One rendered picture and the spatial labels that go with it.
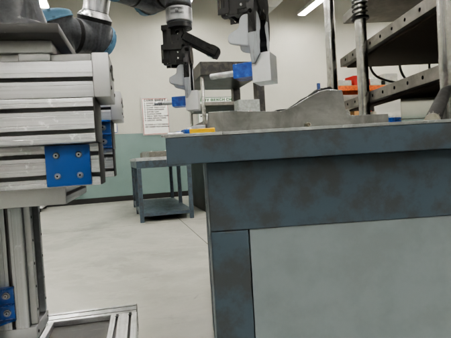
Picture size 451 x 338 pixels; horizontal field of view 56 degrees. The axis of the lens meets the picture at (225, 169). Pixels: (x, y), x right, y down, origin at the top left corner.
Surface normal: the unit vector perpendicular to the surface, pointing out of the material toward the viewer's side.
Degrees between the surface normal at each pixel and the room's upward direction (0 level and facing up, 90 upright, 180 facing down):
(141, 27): 90
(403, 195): 90
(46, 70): 90
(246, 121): 90
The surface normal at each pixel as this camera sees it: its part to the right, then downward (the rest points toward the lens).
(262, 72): -0.36, 0.05
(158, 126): 0.25, 0.02
